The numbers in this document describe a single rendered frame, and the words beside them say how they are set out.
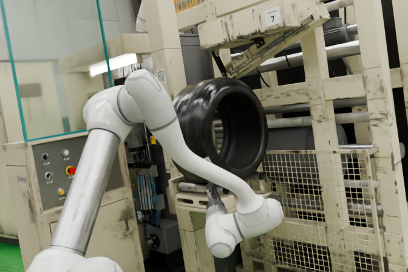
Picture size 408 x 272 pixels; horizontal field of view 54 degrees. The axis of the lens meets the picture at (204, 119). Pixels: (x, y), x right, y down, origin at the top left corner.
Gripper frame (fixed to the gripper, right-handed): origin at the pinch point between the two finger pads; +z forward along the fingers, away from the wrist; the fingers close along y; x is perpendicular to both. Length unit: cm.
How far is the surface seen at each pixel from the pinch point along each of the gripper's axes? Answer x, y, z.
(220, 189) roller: -1.9, 14.6, 15.2
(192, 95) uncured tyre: 7.5, -27.5, 35.6
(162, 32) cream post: 5, -54, 75
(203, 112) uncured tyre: 9.4, -21.3, 24.8
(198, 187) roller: -13.7, 14.4, 26.1
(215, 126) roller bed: 1, 17, 88
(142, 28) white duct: -14, -52, 137
